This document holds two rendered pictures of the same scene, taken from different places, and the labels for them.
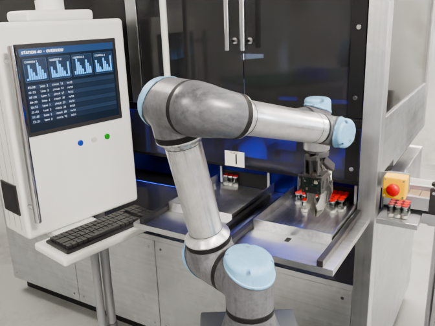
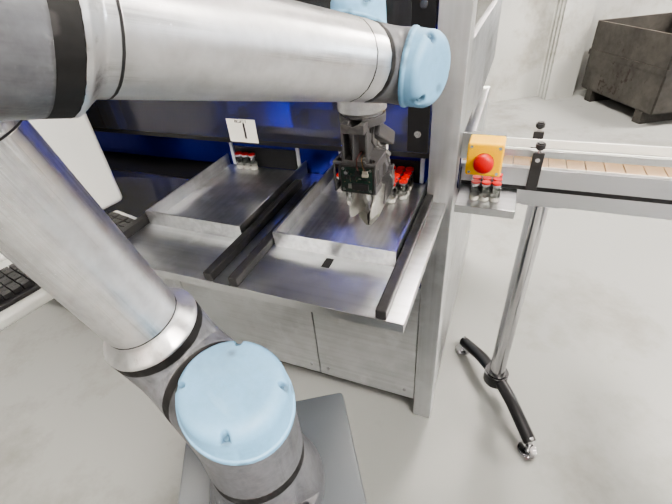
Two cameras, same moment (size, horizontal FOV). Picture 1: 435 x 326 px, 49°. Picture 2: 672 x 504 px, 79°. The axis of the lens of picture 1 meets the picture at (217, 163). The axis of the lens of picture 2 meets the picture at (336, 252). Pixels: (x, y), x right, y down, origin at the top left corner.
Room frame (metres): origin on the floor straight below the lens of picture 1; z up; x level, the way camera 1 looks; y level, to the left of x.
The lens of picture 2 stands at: (0.71, -0.15, 1.37)
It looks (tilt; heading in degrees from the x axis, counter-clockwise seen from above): 36 degrees down; 353
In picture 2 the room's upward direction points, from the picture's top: 5 degrees counter-clockwise
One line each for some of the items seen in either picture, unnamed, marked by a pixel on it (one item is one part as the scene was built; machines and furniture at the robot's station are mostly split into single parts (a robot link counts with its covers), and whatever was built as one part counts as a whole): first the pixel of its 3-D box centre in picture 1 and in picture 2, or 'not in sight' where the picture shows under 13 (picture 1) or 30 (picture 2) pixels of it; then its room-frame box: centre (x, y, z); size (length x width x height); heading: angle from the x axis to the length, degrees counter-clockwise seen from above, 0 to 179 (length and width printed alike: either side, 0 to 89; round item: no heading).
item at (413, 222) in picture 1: (400, 216); (486, 197); (1.50, -0.62, 0.87); 0.14 x 0.13 x 0.02; 149
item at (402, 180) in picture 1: (396, 185); (485, 154); (1.48, -0.58, 1.00); 0.08 x 0.07 x 0.07; 149
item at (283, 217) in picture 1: (310, 212); (359, 206); (1.50, -0.31, 0.90); 0.34 x 0.26 x 0.04; 149
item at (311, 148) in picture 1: (317, 143); (363, 98); (1.33, -0.29, 1.19); 0.08 x 0.08 x 0.05
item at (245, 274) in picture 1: (247, 278); (239, 413); (0.99, -0.06, 0.96); 0.13 x 0.12 x 0.14; 38
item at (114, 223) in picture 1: (105, 226); (59, 255); (1.62, 0.42, 0.82); 0.40 x 0.14 x 0.02; 138
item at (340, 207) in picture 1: (318, 201); (371, 186); (1.58, -0.36, 0.90); 0.18 x 0.02 x 0.05; 59
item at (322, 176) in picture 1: (314, 171); (362, 151); (1.32, -0.28, 1.11); 0.09 x 0.08 x 0.12; 149
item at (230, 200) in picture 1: (223, 196); (233, 190); (1.68, -0.02, 0.90); 0.34 x 0.26 x 0.04; 149
